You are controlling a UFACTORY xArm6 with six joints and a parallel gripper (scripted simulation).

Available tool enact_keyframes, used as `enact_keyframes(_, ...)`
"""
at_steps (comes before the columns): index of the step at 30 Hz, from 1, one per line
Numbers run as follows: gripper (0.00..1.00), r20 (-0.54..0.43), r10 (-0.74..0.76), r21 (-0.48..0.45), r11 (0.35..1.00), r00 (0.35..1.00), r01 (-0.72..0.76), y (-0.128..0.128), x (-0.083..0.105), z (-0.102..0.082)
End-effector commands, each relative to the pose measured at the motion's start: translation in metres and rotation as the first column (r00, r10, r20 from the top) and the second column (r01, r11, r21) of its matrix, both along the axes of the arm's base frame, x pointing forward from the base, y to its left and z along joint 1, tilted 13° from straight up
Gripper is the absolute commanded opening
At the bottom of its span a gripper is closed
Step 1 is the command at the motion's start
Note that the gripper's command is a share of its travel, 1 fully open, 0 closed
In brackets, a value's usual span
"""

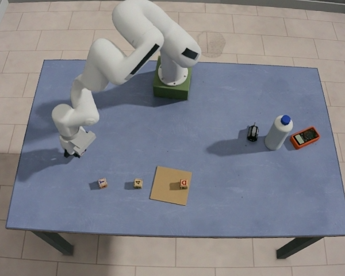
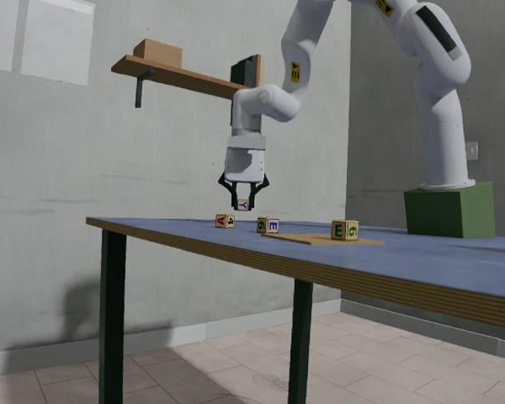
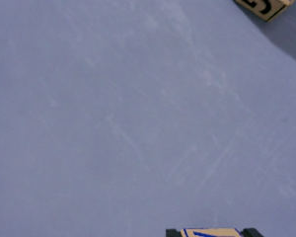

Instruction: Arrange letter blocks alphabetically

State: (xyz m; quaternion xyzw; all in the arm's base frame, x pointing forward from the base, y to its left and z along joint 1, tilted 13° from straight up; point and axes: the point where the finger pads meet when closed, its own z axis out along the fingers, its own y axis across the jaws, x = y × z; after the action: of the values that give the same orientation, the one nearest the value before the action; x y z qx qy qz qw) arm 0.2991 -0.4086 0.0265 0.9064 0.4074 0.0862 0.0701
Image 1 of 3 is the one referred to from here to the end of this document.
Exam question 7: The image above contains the tan square mat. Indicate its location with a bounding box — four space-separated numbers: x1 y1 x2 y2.
150 166 192 206

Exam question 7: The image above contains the white plastic bottle with blue cap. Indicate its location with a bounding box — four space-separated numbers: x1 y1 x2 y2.
264 115 293 151

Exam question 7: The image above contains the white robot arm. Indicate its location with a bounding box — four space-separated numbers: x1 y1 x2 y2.
52 0 201 155

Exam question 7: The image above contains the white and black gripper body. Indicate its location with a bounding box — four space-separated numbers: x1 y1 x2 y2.
59 126 85 155

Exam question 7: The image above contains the orange digital multimeter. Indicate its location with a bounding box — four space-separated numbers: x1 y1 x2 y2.
290 127 320 150

